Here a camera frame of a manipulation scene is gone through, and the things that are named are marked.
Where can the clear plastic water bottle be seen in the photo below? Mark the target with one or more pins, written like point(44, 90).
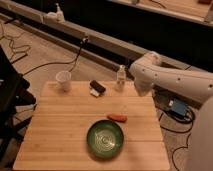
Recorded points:
point(121, 78)

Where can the black chair frame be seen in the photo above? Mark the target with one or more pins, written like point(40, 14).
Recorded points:
point(13, 93)

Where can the black and white eraser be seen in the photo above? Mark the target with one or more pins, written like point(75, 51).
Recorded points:
point(96, 89)

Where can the white object on rail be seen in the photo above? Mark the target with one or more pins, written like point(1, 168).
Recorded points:
point(58, 15)

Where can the orange carrot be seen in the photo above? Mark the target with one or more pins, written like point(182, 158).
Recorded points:
point(118, 118)

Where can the green ceramic bowl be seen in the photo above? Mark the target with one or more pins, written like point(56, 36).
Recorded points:
point(105, 139)

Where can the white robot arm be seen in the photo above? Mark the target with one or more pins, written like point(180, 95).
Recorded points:
point(196, 85)

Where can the white paper cup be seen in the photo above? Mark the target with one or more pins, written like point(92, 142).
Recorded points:
point(64, 80)

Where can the grey metal rail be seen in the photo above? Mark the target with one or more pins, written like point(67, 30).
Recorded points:
point(72, 29)

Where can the blue electronic box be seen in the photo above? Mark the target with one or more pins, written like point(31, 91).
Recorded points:
point(178, 108)

